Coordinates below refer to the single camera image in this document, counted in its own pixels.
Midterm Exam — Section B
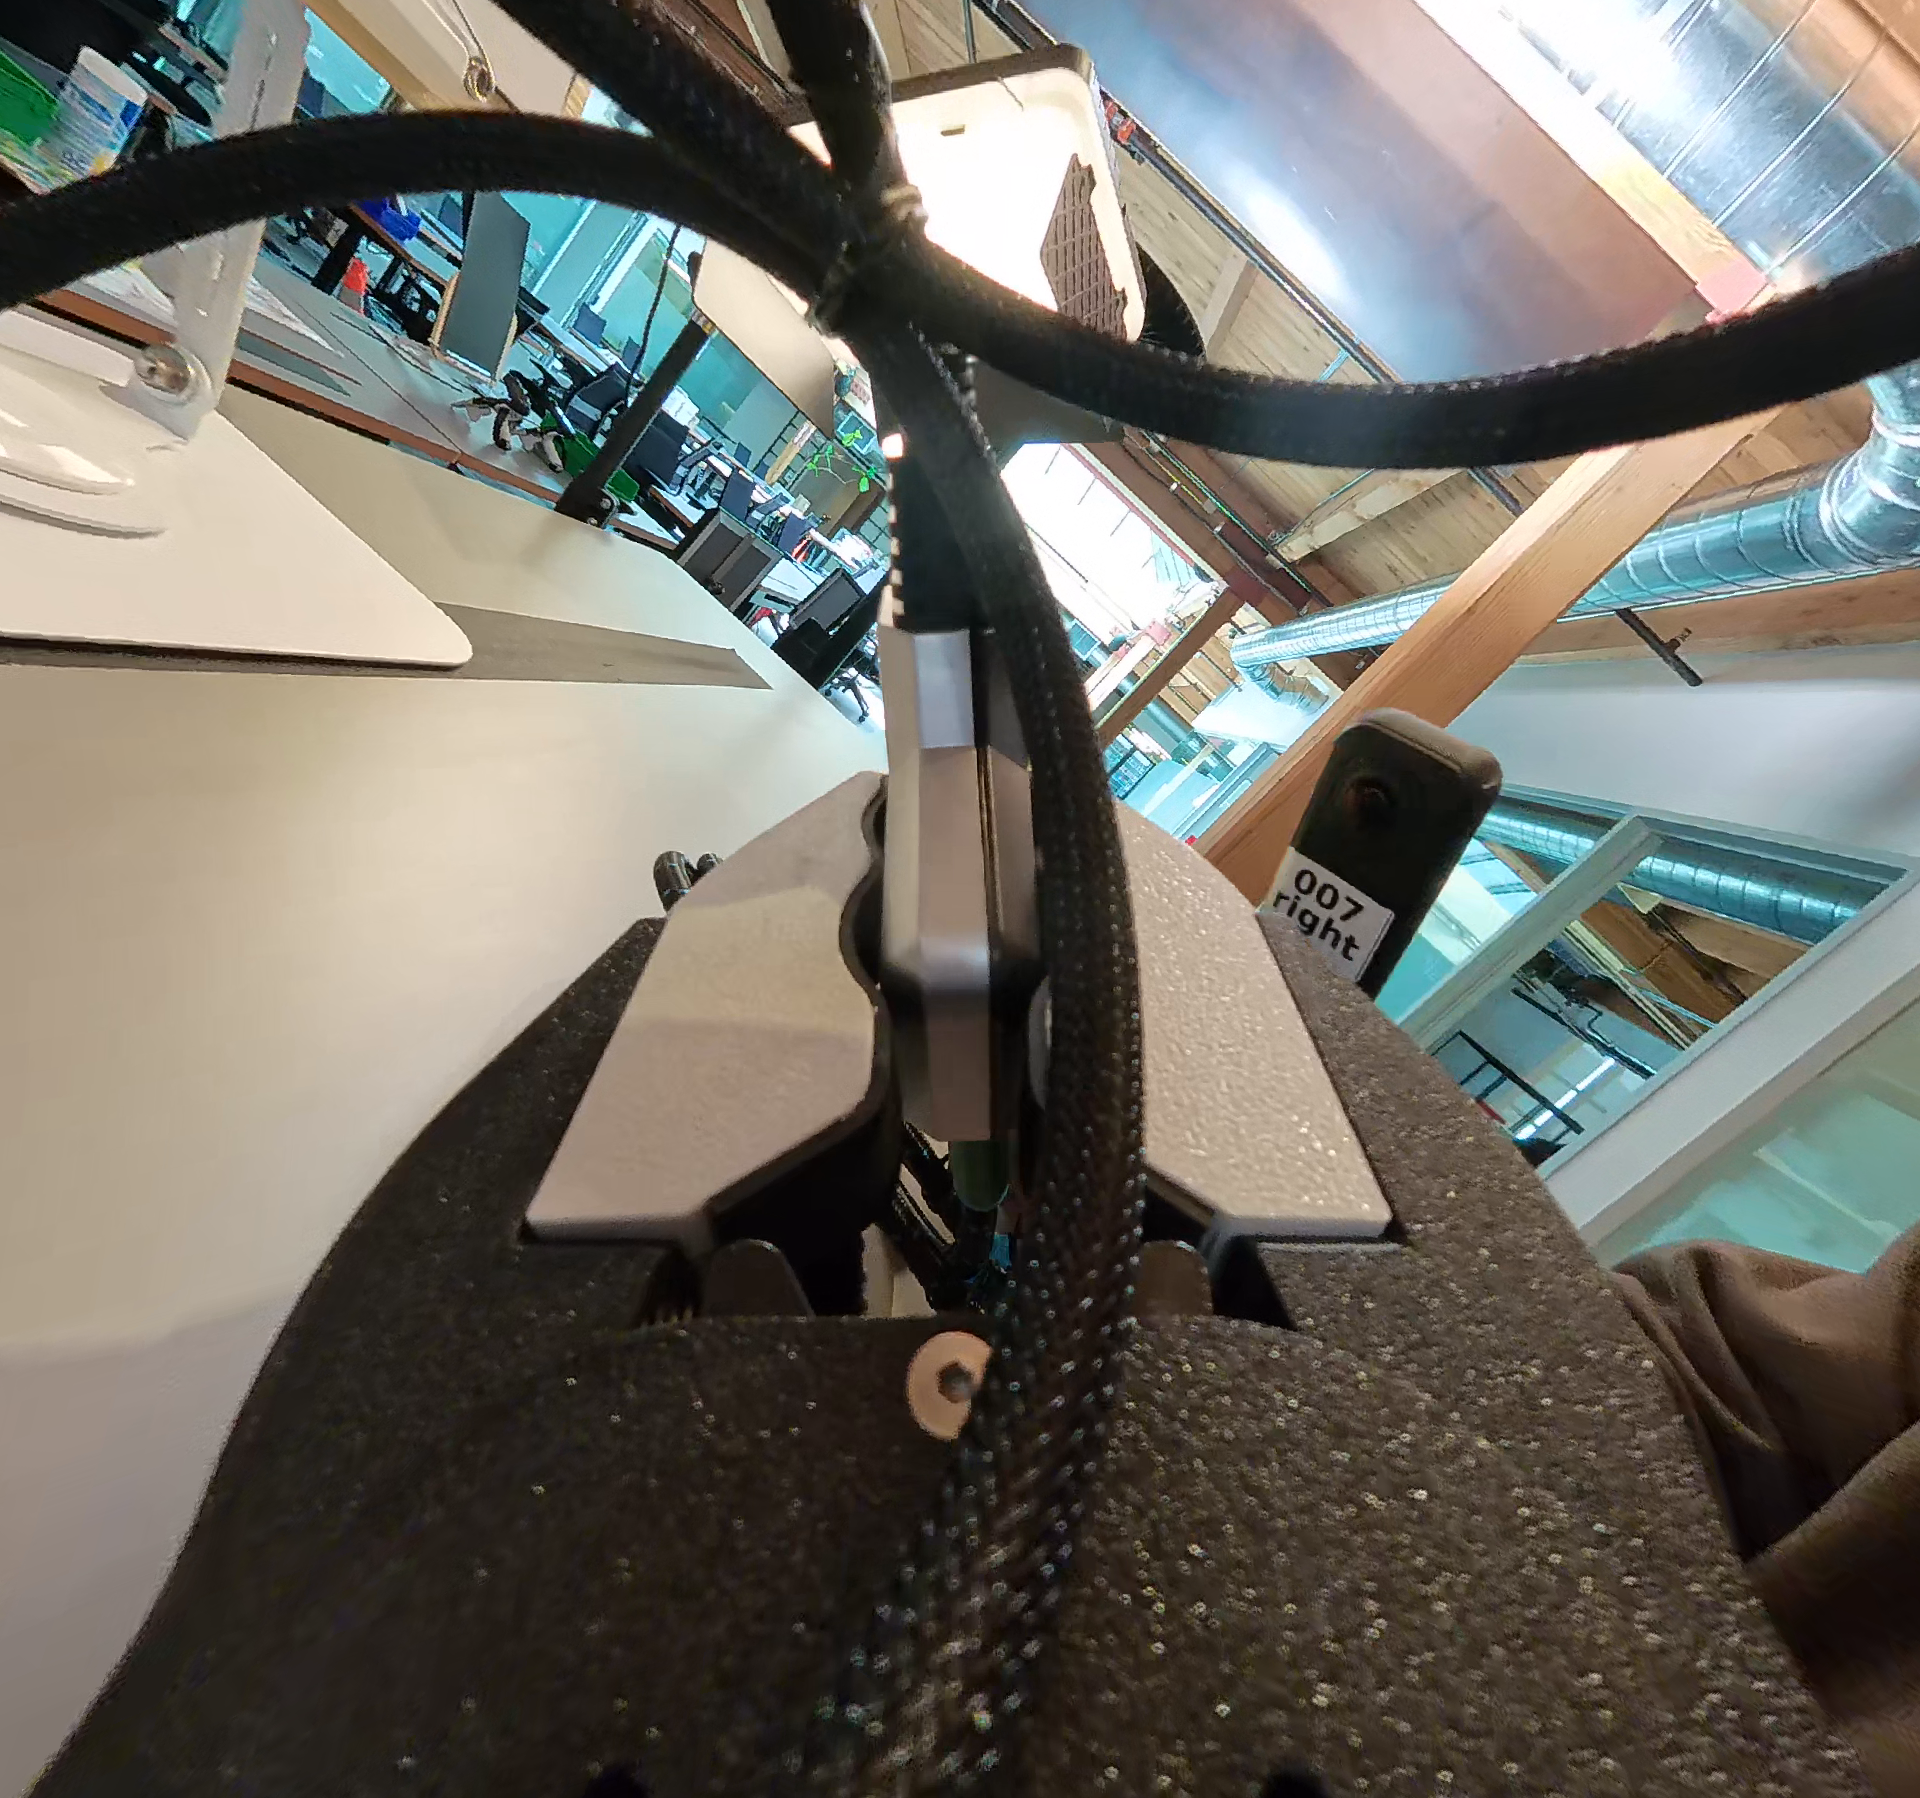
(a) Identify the slanted wooden beam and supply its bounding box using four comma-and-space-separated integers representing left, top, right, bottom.
1199, 394, 1824, 897

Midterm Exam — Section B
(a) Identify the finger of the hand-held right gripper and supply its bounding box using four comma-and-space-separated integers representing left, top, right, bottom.
968, 354, 1146, 454
882, 43, 1151, 347

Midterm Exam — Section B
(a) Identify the grey computer monitor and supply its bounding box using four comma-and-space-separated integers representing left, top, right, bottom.
432, 188, 535, 365

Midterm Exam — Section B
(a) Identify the white mat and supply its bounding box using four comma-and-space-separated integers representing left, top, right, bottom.
0, 394, 476, 673

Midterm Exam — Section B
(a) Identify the thin silver air duct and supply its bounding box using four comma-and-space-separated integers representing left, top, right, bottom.
1229, 370, 1920, 673

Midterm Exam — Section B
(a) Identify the person's right forearm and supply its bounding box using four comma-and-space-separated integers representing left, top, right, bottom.
1612, 1232, 1920, 1798

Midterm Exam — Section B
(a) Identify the short silver air duct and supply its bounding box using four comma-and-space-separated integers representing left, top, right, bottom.
1476, 790, 1887, 950

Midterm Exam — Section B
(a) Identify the large silver air duct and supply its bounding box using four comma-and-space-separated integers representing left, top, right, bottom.
1476, 0, 1920, 282

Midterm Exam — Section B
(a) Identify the black braided hdmi cable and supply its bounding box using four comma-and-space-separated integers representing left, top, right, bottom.
0, 0, 1920, 1798

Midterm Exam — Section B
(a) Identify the white wipes canister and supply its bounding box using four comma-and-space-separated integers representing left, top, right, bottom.
47, 47, 153, 190

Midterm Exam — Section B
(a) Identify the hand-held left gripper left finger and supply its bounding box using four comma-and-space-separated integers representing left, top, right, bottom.
524, 773, 889, 1246

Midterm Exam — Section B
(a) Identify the white plastic stand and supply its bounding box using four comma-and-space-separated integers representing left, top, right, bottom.
0, 0, 320, 540

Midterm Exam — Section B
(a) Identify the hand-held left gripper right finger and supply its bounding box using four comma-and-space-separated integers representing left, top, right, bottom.
1110, 793, 1391, 1235

